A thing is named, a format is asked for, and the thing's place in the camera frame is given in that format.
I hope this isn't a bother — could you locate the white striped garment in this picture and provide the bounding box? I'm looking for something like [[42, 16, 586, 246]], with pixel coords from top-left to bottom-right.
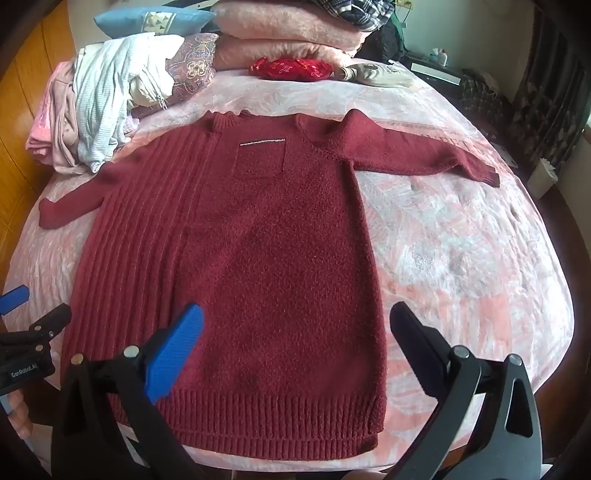
[[74, 34, 185, 174]]

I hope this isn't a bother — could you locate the dark checked cloth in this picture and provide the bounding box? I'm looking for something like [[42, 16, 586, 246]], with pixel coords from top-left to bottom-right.
[[458, 68, 513, 134]]

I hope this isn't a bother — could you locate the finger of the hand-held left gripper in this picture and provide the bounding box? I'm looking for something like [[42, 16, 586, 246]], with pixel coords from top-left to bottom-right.
[[0, 285, 30, 317], [0, 305, 73, 356]]

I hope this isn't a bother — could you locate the wooden wardrobe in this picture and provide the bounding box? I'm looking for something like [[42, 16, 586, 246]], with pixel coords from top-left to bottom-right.
[[0, 0, 77, 227]]

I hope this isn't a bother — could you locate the folded pink fleece blanket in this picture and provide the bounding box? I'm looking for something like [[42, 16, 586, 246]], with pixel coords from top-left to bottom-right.
[[213, 39, 352, 72], [212, 0, 365, 49]]

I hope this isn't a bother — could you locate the person's left hand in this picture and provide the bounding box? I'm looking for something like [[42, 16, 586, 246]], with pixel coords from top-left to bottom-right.
[[6, 391, 34, 440]]

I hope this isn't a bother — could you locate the red embroidered pouch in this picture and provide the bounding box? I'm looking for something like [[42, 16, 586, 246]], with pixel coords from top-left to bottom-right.
[[249, 57, 330, 82]]

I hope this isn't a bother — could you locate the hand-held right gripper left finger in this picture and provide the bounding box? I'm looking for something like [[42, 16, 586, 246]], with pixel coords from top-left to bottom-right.
[[51, 302, 204, 480]]

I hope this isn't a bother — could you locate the pink patterned bedspread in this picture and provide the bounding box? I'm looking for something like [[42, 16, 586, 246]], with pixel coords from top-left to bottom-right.
[[2, 60, 580, 472]]

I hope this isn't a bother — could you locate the cream zipped garment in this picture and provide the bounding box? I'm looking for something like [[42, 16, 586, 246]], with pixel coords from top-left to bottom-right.
[[127, 65, 174, 112]]

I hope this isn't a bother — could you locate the dark side table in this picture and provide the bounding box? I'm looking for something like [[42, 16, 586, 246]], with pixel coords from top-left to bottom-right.
[[406, 51, 467, 86]]

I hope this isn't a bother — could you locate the white waste bin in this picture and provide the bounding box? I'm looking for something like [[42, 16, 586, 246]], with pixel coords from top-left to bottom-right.
[[526, 158, 561, 199]]

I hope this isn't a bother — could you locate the blue pillow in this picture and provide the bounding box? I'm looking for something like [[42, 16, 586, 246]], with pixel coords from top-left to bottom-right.
[[93, 6, 218, 38]]

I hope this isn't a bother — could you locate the dark red knit sweater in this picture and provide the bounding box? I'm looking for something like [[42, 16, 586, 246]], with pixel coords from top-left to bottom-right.
[[39, 109, 501, 459]]

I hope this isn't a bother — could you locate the purple paisley pillow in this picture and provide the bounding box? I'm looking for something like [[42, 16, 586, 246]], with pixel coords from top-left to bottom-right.
[[161, 32, 221, 109]]

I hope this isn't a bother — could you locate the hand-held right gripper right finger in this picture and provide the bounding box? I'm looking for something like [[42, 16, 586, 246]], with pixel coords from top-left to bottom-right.
[[383, 302, 543, 480]]

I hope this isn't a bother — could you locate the beige cloth bag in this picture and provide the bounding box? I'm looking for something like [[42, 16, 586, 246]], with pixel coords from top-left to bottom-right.
[[333, 62, 416, 88]]

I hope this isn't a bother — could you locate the plaid dark cloth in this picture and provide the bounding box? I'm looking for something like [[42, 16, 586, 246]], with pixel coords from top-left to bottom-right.
[[311, 0, 395, 32]]

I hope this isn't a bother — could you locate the dark patterned curtain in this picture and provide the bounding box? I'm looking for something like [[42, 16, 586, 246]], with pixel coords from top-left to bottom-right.
[[512, 9, 591, 171]]

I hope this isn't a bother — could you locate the pink garment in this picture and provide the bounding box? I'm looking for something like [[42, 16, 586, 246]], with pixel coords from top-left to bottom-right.
[[26, 62, 93, 175]]

